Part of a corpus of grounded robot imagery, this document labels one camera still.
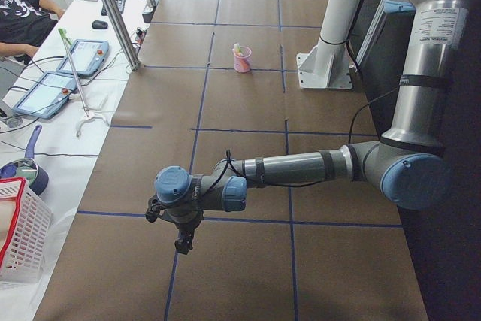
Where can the far teach pendant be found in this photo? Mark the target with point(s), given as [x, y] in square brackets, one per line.
[87, 55]

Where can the near teach pendant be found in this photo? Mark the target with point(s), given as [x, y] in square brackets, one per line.
[46, 98]

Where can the white pedestal column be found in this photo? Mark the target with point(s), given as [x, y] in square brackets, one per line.
[326, 66]

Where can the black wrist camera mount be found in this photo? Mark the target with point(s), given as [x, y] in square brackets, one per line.
[155, 209]

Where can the left power strip with plugs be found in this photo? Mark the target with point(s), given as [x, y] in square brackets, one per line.
[140, 35]

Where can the orange highlighter pen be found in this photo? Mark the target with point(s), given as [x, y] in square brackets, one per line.
[244, 65]

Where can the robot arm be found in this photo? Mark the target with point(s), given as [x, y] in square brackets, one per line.
[406, 164]

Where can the white plastic basket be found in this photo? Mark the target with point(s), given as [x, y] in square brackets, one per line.
[25, 220]

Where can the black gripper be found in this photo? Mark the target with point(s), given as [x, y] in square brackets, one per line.
[186, 229]

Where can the aluminium frame post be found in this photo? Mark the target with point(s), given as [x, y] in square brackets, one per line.
[122, 34]

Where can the black computer mouse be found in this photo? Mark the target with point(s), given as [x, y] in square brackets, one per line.
[99, 25]

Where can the seated person in black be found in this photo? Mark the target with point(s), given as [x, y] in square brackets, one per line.
[25, 24]

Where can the pink mesh pen holder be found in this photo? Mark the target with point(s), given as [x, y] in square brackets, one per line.
[246, 54]

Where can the teach pendant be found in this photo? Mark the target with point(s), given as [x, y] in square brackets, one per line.
[46, 98]
[87, 55]

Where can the blue saucepan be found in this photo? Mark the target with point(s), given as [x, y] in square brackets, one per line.
[27, 168]

